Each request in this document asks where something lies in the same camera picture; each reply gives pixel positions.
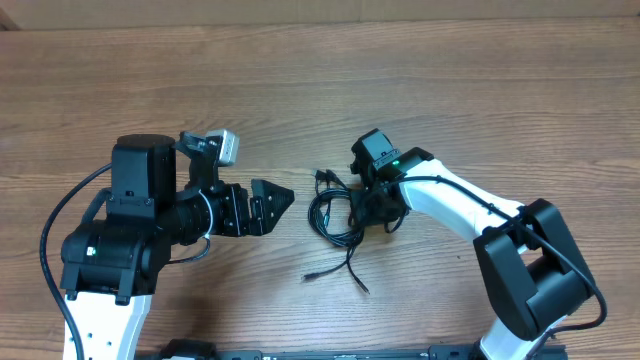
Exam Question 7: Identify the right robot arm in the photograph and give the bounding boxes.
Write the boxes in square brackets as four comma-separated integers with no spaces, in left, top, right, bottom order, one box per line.
[350,129,602,359]

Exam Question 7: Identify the black usb cable short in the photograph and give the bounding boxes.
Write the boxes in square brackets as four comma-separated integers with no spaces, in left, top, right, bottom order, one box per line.
[302,169,361,282]

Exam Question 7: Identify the black usb cable long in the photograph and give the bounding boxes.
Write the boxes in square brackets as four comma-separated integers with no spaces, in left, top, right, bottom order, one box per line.
[306,168,371,295]

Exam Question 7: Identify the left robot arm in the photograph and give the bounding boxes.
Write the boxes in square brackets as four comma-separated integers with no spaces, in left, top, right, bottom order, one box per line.
[61,129,295,359]

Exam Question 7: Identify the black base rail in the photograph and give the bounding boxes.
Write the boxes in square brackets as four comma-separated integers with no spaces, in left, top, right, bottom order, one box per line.
[134,338,568,360]

